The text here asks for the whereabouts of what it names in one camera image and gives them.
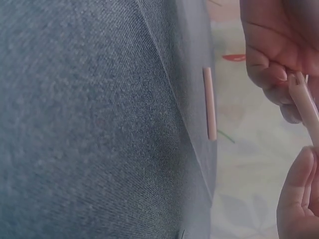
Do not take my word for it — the pink pen cap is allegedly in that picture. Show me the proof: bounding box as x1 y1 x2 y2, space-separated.
202 66 217 142

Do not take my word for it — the person's left hand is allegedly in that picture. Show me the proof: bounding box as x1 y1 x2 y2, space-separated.
240 0 319 124

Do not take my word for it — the person's right hand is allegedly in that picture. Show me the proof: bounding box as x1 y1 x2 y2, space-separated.
276 145 319 239

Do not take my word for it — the white and pink pen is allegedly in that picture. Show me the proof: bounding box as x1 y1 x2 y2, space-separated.
287 72 319 146

